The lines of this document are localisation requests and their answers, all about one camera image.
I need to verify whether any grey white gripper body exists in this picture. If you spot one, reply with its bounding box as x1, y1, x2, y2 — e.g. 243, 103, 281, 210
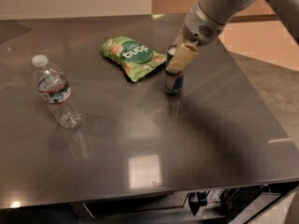
182, 2, 225, 46

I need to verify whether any clear plastic water bottle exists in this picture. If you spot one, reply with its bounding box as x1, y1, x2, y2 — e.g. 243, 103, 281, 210
32, 54, 82, 129

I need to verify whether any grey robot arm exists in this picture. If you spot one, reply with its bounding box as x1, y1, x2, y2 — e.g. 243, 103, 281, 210
166, 0, 299, 74

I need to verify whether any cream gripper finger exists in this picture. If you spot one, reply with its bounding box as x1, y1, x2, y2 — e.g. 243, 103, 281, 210
173, 30, 186, 46
166, 43, 198, 74

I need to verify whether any green rice chip bag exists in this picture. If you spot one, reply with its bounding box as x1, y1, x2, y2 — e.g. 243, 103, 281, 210
102, 36, 166, 82

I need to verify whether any blue silver redbull can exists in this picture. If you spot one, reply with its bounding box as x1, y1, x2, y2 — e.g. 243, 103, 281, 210
165, 45, 184, 95

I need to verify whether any black mechanism under table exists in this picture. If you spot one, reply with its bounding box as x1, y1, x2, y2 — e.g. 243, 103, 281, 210
188, 187, 261, 217

